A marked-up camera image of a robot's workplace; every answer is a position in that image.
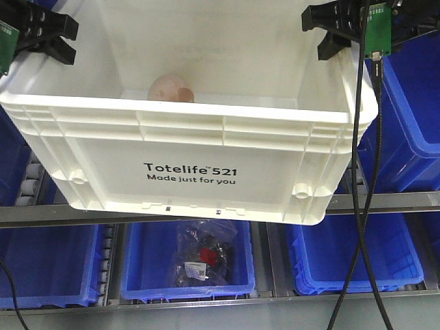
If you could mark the lower left roller track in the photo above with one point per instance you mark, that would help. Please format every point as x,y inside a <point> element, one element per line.
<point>106,264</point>

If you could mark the right white roller track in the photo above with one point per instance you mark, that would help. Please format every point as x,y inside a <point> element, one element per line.
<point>362,186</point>

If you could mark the left white roller track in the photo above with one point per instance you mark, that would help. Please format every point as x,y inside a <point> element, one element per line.
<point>30,187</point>

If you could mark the green right wrist circuit board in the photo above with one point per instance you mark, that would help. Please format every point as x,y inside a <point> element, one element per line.
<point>378,31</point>

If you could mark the blue bin lower middle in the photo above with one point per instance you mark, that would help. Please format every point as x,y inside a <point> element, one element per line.
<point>148,253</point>

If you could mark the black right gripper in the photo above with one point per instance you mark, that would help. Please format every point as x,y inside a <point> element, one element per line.
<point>411,19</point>

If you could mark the white plastic Totelife tote box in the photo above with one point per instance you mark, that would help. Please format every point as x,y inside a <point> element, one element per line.
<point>267,138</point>

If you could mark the blue bin upper right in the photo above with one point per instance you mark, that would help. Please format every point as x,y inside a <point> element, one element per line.
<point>410,119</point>

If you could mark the blue bin lower left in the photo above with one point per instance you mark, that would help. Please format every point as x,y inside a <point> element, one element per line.
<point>54,266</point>

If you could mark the green left wrist circuit board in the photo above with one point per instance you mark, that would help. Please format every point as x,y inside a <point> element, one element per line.
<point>8,43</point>

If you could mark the lower metal shelf rail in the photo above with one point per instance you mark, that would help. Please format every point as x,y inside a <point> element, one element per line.
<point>227,303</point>

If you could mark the plastic bag of black parts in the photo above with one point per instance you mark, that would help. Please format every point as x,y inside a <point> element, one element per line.
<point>204,253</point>

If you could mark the white roller track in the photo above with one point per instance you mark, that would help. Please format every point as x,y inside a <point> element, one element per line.
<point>362,186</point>
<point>30,187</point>

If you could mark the blue bin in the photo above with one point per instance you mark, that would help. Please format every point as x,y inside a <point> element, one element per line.
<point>54,266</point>
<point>410,119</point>
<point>321,255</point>
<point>15,153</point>
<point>148,253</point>

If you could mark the blue bin lower right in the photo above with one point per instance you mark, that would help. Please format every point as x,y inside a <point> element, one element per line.
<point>321,255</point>

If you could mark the pink plush toy ball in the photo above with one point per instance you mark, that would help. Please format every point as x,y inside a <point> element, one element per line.
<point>170,88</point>

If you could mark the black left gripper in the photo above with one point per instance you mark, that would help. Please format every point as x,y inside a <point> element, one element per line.
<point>32,20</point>

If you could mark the blue bin upper left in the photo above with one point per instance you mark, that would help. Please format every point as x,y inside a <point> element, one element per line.
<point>15,153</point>

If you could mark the green wrist circuit board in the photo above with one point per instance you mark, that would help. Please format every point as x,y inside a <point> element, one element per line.
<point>8,43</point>
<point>378,31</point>

